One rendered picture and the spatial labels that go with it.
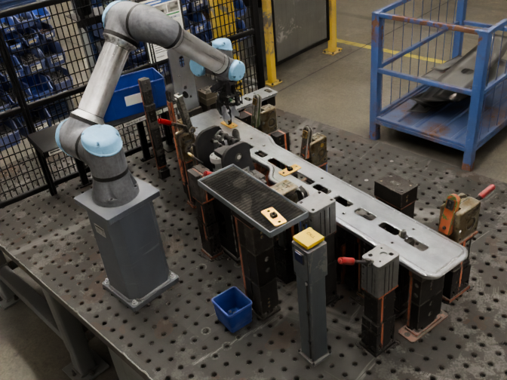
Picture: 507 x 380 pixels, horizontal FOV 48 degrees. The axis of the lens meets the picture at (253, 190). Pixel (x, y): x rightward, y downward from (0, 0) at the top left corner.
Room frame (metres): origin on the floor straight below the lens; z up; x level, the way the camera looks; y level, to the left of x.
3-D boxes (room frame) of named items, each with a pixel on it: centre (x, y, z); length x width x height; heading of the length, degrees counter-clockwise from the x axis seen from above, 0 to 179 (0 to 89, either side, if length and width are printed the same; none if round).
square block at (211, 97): (2.45, 0.16, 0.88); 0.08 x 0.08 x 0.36; 33
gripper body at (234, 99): (2.15, 0.06, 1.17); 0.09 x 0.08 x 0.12; 33
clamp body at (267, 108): (2.22, -0.09, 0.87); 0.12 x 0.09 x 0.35; 123
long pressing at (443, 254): (1.75, -0.16, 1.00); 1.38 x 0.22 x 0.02; 33
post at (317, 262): (1.17, -0.13, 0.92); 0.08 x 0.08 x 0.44; 33
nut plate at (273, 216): (1.27, -0.05, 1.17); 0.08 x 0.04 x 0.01; 25
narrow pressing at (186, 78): (2.38, 0.25, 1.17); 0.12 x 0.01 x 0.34; 123
